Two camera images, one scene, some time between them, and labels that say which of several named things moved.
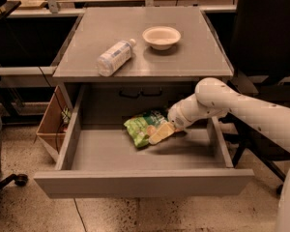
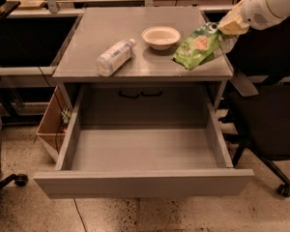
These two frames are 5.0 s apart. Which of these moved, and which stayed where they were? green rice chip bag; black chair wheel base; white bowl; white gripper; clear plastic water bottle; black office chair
Moved: green rice chip bag; white gripper
Stayed: black chair wheel base; clear plastic water bottle; black office chair; white bowl
